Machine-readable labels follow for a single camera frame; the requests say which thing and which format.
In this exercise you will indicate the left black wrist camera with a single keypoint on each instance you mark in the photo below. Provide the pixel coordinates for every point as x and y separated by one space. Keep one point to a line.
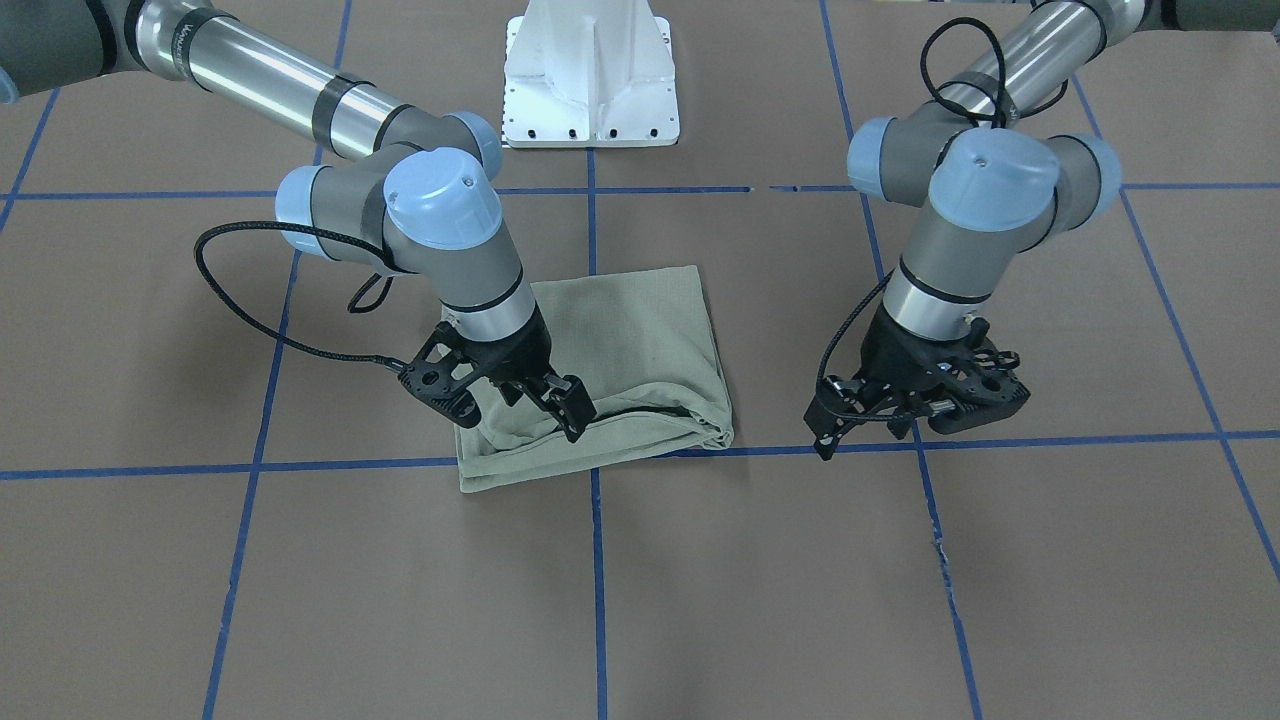
973 383

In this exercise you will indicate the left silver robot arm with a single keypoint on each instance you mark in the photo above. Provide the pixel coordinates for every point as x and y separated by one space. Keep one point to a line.
986 193

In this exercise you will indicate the white camera mast with base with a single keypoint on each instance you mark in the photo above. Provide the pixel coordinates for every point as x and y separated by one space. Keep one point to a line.
589 75

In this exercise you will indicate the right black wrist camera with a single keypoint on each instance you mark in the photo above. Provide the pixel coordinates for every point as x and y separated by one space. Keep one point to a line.
441 372

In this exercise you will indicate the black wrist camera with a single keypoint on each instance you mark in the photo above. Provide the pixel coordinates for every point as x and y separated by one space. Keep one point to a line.
973 383
441 372

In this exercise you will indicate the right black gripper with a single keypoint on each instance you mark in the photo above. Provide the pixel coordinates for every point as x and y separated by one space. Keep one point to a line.
517 353

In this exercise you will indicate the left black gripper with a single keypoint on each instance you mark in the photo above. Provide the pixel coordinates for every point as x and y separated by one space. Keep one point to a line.
897 349

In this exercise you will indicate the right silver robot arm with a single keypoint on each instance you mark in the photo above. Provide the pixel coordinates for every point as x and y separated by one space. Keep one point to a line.
406 193

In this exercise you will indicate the olive green long-sleeve shirt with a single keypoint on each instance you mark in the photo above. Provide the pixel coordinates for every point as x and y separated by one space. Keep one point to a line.
643 346

